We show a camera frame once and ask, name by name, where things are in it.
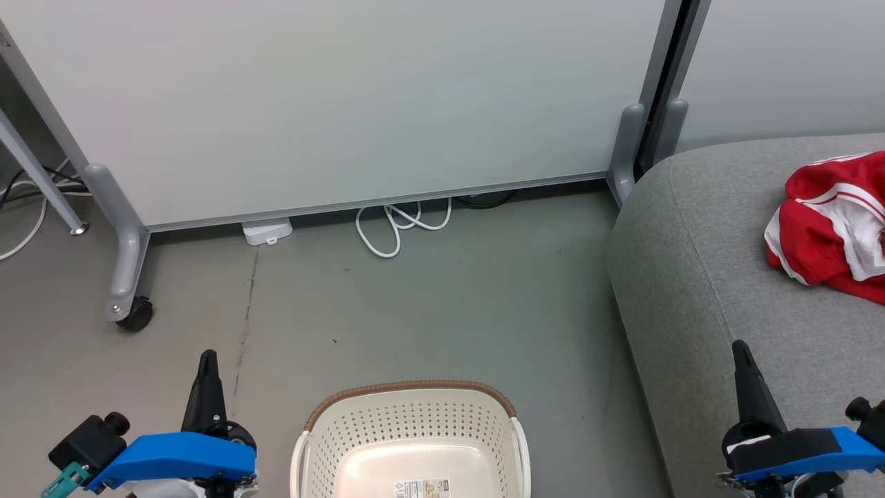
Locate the black caster wheel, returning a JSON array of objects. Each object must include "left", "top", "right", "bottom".
[{"left": 116, "top": 296, "right": 154, "bottom": 332}]

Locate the basket label sticker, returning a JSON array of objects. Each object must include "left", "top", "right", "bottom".
[{"left": 394, "top": 479, "right": 450, "bottom": 498}]

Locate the white floor cable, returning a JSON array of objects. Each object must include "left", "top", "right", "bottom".
[{"left": 0, "top": 159, "right": 91, "bottom": 262}]

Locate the teal left camera connector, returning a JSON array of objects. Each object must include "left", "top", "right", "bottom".
[{"left": 40, "top": 462, "right": 91, "bottom": 498}]

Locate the right gripper blue housing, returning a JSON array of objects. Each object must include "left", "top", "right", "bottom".
[{"left": 719, "top": 340, "right": 885, "bottom": 498}]

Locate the grey fabric sofa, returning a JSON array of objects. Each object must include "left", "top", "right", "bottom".
[{"left": 607, "top": 133, "right": 885, "bottom": 498}]

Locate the white coiled cable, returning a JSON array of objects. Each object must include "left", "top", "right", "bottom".
[{"left": 355, "top": 199, "right": 453, "bottom": 259}]

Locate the left gripper blue housing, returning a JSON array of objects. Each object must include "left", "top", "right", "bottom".
[{"left": 84, "top": 350, "right": 258, "bottom": 498}]

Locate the large white partition panel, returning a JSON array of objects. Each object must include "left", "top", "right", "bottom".
[{"left": 0, "top": 0, "right": 685, "bottom": 232}]

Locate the small white power strip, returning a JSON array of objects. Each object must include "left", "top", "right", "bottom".
[{"left": 242, "top": 217, "right": 293, "bottom": 246}]

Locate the grey partition leg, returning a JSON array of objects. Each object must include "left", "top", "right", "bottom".
[
  {"left": 607, "top": 104, "right": 647, "bottom": 206},
  {"left": 83, "top": 163, "right": 151, "bottom": 322},
  {"left": 653, "top": 98, "right": 689, "bottom": 163}
]

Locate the cream perforated laundry basket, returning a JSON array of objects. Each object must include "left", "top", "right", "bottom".
[{"left": 290, "top": 380, "right": 532, "bottom": 498}]

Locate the grey metal table leg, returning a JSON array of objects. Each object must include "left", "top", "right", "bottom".
[{"left": 0, "top": 107, "right": 89, "bottom": 236}]

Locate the red basketball jersey white trim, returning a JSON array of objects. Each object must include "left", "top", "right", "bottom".
[{"left": 764, "top": 151, "right": 885, "bottom": 305}]

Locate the black cable under panel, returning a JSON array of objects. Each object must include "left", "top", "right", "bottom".
[{"left": 453, "top": 188, "right": 518, "bottom": 210}]

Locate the black floor cable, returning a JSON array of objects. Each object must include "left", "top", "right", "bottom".
[{"left": 0, "top": 166, "right": 87, "bottom": 208}]

